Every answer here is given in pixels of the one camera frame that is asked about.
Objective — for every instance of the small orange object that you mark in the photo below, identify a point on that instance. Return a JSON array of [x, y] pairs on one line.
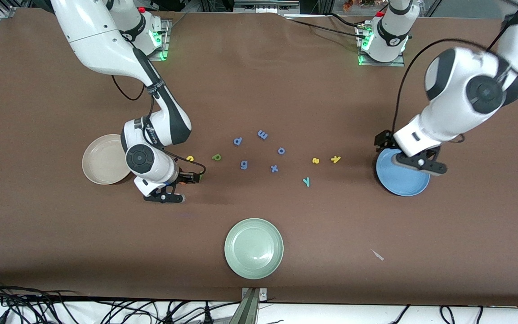
[[348, 4]]

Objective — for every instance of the brown table mat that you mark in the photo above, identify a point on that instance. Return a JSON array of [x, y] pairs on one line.
[[331, 225]]

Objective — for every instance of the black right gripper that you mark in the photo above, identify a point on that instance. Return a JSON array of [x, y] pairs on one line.
[[184, 177]]

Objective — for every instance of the green round plate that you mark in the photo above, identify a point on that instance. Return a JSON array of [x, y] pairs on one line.
[[253, 248]]

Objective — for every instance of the aluminium frame bar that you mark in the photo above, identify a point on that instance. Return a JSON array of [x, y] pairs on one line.
[[265, 6]]

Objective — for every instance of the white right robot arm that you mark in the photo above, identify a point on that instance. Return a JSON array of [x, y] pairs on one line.
[[97, 40]]

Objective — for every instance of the aluminium profile post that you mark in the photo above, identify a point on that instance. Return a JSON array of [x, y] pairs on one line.
[[250, 308]]

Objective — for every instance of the blue round plate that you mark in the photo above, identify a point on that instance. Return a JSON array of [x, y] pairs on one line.
[[405, 184]]

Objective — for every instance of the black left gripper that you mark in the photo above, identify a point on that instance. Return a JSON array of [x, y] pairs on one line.
[[383, 140]]

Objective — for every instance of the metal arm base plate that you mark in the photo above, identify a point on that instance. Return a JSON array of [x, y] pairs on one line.
[[166, 40], [380, 64]]

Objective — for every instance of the yellow foam letter k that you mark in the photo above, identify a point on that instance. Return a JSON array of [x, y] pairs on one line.
[[336, 159]]

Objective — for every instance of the beige round plate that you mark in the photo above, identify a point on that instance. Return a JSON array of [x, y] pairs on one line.
[[99, 159]]

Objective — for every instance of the small grey tape scrap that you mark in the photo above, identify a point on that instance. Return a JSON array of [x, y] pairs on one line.
[[377, 254]]

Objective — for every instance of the blue foam letter g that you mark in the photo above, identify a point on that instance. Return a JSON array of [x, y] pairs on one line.
[[244, 164]]

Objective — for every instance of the green foam letter p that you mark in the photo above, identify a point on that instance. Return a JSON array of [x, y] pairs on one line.
[[216, 157]]

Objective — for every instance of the blue foam letter x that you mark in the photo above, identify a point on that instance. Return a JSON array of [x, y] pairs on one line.
[[274, 168]]

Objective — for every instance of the blue foam letter d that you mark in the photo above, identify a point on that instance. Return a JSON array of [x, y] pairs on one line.
[[238, 141]]

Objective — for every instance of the blue foam letter m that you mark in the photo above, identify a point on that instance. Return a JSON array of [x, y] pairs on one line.
[[262, 134]]

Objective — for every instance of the teal foam letter y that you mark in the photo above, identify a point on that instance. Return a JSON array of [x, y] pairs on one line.
[[306, 181]]

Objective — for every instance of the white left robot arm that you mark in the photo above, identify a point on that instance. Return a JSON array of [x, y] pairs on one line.
[[461, 81]]

